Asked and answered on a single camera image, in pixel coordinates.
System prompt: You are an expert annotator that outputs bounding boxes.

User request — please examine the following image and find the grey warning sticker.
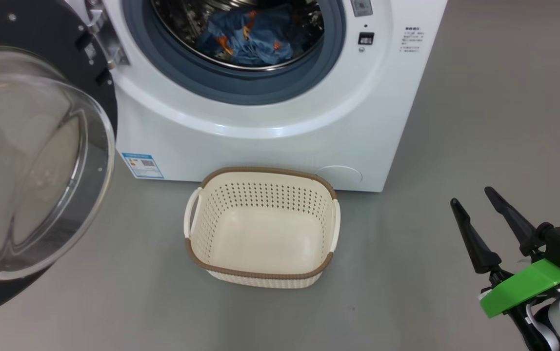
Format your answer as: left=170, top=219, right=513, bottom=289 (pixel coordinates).
left=350, top=0, right=374, bottom=18

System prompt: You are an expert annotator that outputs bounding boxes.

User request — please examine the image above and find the grey rubber door gasket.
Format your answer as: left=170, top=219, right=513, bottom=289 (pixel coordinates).
left=122, top=0, right=347, bottom=106

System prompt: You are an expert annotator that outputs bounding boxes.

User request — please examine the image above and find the silver metal door hinge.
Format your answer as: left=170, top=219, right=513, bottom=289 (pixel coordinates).
left=82, top=0, right=129, bottom=69

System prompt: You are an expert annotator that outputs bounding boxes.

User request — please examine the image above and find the perforated steel washer drum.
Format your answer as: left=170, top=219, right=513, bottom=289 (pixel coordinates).
left=151, top=0, right=325, bottom=72

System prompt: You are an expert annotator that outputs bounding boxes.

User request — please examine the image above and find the round white filter cover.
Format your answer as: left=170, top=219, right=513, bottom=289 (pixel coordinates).
left=315, top=165, right=362, bottom=186

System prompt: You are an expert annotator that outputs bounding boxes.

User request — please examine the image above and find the blue cartoon print clothing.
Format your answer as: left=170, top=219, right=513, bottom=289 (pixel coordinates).
left=195, top=4, right=294, bottom=67

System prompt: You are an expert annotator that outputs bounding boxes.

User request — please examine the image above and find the black glass washing machine door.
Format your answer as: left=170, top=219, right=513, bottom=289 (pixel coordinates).
left=0, top=0, right=119, bottom=321

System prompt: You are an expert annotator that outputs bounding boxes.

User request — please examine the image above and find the white front-load washing machine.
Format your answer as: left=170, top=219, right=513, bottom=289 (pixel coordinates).
left=63, top=0, right=449, bottom=193

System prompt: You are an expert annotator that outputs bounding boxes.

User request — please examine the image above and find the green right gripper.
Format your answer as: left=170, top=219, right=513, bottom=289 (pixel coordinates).
left=450, top=187, right=560, bottom=342

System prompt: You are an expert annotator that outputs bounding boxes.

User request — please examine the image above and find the blue energy label sticker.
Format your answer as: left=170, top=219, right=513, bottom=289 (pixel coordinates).
left=121, top=153, right=164, bottom=179

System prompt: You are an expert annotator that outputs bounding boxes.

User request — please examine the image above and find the cream perforated laundry basket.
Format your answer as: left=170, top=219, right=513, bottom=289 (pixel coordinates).
left=184, top=167, right=341, bottom=289

